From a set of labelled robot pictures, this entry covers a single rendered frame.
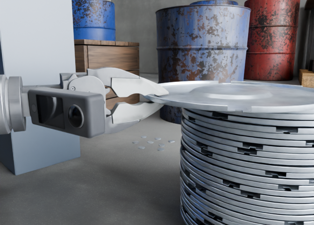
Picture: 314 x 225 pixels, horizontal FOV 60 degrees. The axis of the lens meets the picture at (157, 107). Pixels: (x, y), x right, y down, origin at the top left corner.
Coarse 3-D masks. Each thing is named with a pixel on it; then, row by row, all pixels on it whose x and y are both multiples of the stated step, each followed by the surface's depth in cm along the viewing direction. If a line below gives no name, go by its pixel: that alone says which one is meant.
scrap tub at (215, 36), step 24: (168, 24) 111; (192, 24) 105; (216, 24) 104; (240, 24) 108; (168, 48) 112; (192, 48) 107; (216, 48) 106; (240, 48) 110; (168, 72) 116; (192, 72) 109; (216, 72) 109; (240, 72) 115; (168, 120) 121
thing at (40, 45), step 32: (0, 0) 60; (32, 0) 65; (64, 0) 70; (0, 32) 61; (32, 32) 66; (64, 32) 71; (0, 64) 64; (32, 64) 67; (64, 64) 73; (32, 128) 69; (0, 160) 76; (32, 160) 70; (64, 160) 76
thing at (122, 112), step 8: (120, 104) 38; (128, 104) 38; (136, 104) 40; (144, 104) 39; (152, 104) 39; (160, 104) 40; (112, 112) 38; (120, 112) 38; (128, 112) 38; (136, 112) 39; (144, 112) 39; (152, 112) 40; (120, 120) 38; (128, 120) 38
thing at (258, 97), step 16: (144, 96) 40; (176, 96) 41; (192, 96) 41; (208, 96) 40; (224, 96) 39; (240, 96) 39; (256, 96) 39; (272, 96) 41; (288, 96) 41; (304, 96) 41; (256, 112) 31; (272, 112) 31
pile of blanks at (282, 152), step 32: (192, 128) 43; (224, 128) 38; (256, 128) 35; (288, 128) 36; (192, 160) 44; (224, 160) 38; (256, 160) 36; (288, 160) 35; (192, 192) 44; (224, 192) 39; (256, 192) 37; (288, 192) 36; (192, 224) 46; (224, 224) 41; (256, 224) 38; (288, 224) 37
